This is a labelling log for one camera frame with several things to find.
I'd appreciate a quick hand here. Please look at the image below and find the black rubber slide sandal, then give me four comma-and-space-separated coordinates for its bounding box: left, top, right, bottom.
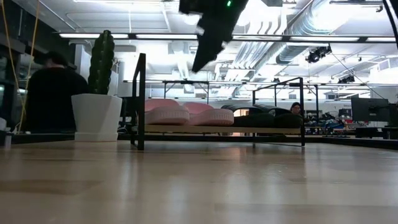
220, 104, 276, 128
256, 104, 304, 129

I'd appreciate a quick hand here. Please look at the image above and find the yellow cable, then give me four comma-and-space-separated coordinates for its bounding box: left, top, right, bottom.
17, 0, 40, 134
0, 0, 29, 121

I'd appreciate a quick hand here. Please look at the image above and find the black computer monitor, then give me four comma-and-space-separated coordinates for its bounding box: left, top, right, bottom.
351, 98, 390, 123

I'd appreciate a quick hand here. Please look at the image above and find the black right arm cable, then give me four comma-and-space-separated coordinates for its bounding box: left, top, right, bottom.
382, 0, 398, 49

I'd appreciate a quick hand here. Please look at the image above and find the white plant pot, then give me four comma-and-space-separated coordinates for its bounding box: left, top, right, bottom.
70, 93, 123, 142

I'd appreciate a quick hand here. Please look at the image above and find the black background rig frame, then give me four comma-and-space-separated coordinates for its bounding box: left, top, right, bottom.
162, 79, 320, 121

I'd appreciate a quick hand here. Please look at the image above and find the wooden shelf with black frame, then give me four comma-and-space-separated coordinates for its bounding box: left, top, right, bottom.
130, 52, 306, 151

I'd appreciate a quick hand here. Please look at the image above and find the person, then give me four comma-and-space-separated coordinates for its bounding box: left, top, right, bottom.
24, 51, 90, 134
290, 101, 302, 116

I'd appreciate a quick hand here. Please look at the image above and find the pink rubber slide sandal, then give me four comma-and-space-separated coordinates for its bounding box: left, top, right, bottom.
144, 98, 190, 126
183, 101, 235, 126

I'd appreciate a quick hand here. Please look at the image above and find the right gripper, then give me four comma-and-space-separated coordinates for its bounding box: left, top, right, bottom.
178, 0, 249, 73

